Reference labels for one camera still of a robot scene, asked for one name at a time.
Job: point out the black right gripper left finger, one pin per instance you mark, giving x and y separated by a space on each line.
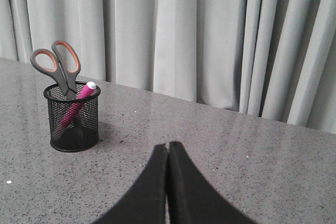
144 202

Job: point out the grey orange handled scissors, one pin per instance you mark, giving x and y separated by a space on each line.
65 78

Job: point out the pink marker pen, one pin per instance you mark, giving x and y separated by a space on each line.
72 112

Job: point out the grey pleated curtain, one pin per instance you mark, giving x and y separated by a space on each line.
269 58

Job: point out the black mesh pen cup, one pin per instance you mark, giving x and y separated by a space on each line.
82 133

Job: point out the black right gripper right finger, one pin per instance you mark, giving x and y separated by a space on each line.
191 198

